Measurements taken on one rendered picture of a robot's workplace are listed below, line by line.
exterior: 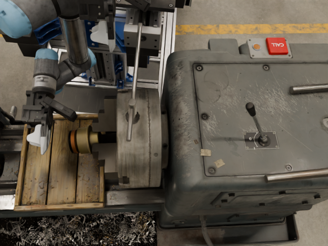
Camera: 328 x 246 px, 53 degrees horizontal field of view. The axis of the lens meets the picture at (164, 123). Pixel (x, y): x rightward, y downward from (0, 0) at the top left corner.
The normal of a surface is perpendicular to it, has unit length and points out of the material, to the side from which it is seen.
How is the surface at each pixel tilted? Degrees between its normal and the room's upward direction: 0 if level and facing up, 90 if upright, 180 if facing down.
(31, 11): 63
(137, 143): 28
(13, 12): 48
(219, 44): 0
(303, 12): 0
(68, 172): 0
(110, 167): 15
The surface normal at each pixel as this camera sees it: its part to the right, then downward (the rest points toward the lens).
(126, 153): 0.09, 0.22
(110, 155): 0.06, -0.64
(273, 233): 0.07, -0.42
